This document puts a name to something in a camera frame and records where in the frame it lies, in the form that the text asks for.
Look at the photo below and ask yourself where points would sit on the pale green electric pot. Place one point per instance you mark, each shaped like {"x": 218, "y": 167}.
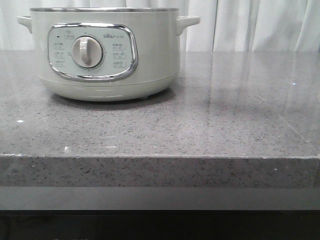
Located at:
{"x": 105, "y": 54}

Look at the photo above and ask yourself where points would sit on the white curtain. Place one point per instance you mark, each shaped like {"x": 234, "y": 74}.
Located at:
{"x": 225, "y": 25}

